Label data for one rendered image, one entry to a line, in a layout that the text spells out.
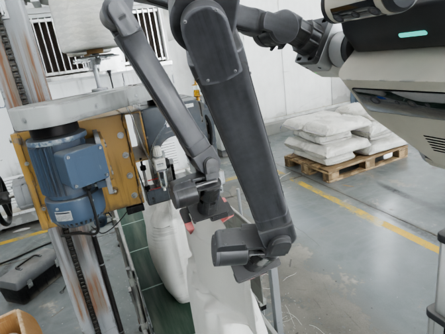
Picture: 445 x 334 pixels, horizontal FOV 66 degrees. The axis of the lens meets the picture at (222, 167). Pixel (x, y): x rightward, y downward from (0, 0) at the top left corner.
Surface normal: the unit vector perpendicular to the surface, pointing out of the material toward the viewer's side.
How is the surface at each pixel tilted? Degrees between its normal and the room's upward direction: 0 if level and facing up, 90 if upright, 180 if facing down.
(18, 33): 90
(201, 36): 117
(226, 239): 28
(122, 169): 90
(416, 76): 40
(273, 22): 88
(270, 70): 90
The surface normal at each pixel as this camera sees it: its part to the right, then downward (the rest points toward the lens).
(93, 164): 0.73, 0.12
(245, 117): 0.20, 0.69
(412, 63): -0.69, -0.56
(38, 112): 0.22, 0.29
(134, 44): 0.44, 0.38
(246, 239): 0.14, -0.71
